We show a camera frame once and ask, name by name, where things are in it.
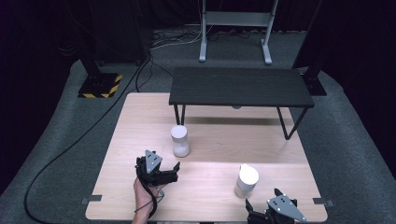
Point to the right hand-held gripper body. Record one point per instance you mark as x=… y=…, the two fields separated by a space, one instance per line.
x=281 y=209

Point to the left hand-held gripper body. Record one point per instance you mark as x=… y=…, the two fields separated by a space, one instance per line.
x=152 y=162

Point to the clear jar with white lid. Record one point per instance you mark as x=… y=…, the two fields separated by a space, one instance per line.
x=180 y=140

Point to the white cup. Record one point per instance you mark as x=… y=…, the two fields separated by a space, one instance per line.
x=246 y=180

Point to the black shelf with metal legs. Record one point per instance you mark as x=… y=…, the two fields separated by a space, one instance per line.
x=241 y=87

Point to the person's left hand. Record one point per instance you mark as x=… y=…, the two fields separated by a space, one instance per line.
x=142 y=195

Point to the black stand with striped base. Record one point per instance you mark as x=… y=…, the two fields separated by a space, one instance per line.
x=98 y=79

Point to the black stand with plain base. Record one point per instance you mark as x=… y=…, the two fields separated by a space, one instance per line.
x=313 y=74

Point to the grey metal stand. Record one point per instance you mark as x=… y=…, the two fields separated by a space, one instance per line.
x=236 y=31

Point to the grey table bracket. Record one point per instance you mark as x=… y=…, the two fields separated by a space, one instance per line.
x=323 y=202
x=91 y=199

